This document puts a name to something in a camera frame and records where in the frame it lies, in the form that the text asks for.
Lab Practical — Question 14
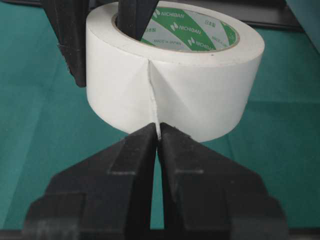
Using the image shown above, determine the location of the green mat on table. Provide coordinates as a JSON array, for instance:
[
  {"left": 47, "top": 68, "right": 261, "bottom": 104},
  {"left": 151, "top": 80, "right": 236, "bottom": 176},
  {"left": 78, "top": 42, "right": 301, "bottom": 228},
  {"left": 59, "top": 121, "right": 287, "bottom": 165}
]
[{"left": 0, "top": 3, "right": 320, "bottom": 229}]

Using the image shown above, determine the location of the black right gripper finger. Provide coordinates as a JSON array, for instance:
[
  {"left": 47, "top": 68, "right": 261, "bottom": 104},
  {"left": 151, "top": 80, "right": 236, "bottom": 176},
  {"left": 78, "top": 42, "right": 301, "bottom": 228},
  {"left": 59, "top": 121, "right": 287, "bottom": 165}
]
[
  {"left": 158, "top": 123, "right": 288, "bottom": 240},
  {"left": 22, "top": 123, "right": 158, "bottom": 240},
  {"left": 42, "top": 0, "right": 87, "bottom": 87}
]

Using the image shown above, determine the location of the black right gripper finger with teal pad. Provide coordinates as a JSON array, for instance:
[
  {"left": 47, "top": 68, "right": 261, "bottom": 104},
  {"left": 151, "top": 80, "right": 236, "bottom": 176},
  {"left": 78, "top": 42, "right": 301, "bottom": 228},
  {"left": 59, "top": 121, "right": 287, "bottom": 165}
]
[{"left": 117, "top": 0, "right": 158, "bottom": 41}]

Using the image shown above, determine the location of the white duct tape roll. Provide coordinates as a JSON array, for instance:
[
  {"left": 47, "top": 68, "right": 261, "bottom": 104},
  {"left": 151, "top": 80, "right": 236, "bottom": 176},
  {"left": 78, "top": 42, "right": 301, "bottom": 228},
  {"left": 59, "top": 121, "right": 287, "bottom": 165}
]
[{"left": 86, "top": 1, "right": 265, "bottom": 142}]

